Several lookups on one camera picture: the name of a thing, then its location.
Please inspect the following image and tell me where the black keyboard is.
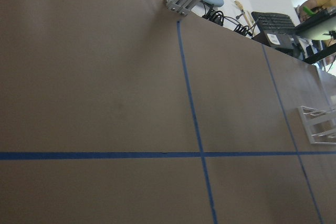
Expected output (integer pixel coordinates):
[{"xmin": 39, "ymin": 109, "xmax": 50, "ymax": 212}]
[{"xmin": 251, "ymin": 12, "xmax": 296, "ymax": 35}]

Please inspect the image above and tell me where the black box with label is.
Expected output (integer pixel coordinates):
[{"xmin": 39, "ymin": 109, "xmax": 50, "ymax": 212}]
[{"xmin": 252, "ymin": 31, "xmax": 293, "ymax": 50}]

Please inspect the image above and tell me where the black computer monitor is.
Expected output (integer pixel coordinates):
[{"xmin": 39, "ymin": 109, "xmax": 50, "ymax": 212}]
[{"xmin": 295, "ymin": 9, "xmax": 335, "ymax": 40}]

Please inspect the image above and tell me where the white wire cup rack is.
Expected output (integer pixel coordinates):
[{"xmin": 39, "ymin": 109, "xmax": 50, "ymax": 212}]
[{"xmin": 298, "ymin": 106, "xmax": 335, "ymax": 145}]

